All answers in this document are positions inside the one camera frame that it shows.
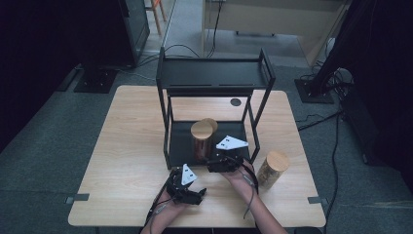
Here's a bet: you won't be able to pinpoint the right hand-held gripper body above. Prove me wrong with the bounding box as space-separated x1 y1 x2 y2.
215 135 249 174

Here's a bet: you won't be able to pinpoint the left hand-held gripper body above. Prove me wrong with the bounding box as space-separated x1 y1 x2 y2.
167 163 203 206

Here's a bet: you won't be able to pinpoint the glass jar red contents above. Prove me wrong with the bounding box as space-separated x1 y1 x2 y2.
190 120 214 163

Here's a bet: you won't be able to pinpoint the glass jar yellow contents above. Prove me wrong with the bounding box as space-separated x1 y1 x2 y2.
256 150 290 190

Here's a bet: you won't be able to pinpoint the black metal two-tier rack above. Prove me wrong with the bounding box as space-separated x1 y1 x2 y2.
155 47 277 171

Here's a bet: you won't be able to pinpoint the person's left hand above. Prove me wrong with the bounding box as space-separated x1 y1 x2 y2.
158 189 190 219

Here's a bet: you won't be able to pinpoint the person's right hand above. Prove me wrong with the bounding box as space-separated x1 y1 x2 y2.
220 160 258 200

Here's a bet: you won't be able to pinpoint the black square stand base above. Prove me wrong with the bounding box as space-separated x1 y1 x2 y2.
73 66 119 95
294 78 335 105

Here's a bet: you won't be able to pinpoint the beige desk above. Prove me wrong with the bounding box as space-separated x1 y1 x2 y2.
201 0 354 67

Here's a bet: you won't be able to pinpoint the black slanted stand pole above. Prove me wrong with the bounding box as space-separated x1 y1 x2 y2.
310 0 369 96

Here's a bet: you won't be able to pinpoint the black equipment box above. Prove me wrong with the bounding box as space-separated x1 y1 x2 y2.
340 87 413 174

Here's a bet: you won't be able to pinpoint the wooden stool leg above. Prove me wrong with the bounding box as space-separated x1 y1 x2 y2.
145 0 169 36

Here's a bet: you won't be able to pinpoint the black cabinet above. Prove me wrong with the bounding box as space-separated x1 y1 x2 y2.
117 0 151 68

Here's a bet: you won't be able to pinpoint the dark curtain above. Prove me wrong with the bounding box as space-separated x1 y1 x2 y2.
0 0 86 154

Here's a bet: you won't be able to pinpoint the left hand-held gripper cable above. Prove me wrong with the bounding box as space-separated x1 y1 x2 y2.
144 186 176 234

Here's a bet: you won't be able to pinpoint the hand-held gripper cable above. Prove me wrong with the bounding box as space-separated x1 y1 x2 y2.
227 155 260 219
144 186 176 234

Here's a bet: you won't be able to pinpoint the right hand-held gripper cable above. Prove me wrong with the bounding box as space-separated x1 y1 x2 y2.
227 155 260 219

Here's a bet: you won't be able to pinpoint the grey table edge bracket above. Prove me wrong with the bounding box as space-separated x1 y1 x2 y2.
64 193 91 205

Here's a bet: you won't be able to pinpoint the long black floor cable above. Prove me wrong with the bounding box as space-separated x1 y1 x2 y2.
321 113 343 234

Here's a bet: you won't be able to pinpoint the black floor cable loop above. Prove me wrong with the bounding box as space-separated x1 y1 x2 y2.
135 43 202 68

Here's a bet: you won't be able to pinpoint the white floor cable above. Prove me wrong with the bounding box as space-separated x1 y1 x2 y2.
116 67 158 83

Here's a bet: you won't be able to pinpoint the black hanging cable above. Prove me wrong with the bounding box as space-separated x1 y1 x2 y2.
206 0 225 59

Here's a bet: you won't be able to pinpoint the black cable bundle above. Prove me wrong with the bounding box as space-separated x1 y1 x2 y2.
300 66 356 102

